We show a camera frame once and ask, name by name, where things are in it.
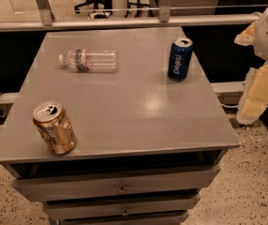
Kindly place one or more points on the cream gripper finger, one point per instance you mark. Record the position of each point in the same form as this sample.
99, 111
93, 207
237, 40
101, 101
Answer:
246, 38
254, 100

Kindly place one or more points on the clear plastic water bottle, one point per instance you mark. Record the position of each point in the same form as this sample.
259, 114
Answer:
94, 61

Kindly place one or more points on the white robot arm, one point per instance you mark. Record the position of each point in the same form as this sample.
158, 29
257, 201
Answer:
261, 37

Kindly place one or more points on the blue Pepsi can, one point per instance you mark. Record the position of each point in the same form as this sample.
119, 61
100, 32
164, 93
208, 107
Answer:
180, 55

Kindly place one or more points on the grey drawer cabinet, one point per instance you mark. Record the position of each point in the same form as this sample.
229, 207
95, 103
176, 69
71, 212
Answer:
145, 145

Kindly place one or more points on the grey metal railing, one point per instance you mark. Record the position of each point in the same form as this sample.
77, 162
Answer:
51, 15

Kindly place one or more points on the gold soda can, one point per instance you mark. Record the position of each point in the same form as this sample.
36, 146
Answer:
54, 126

